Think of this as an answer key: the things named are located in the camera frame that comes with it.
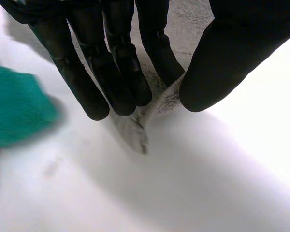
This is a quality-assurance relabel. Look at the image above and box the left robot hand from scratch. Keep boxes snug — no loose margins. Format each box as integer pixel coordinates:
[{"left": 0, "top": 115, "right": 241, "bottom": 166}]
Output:
[{"left": 0, "top": 0, "right": 290, "bottom": 121}]

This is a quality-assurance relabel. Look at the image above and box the grey towel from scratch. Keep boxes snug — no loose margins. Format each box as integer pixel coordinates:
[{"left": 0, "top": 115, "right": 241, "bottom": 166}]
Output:
[{"left": 111, "top": 0, "right": 215, "bottom": 155}]

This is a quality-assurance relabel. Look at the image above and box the teal towel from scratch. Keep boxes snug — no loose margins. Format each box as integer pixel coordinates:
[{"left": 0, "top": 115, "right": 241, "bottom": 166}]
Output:
[{"left": 0, "top": 63, "right": 63, "bottom": 149}]

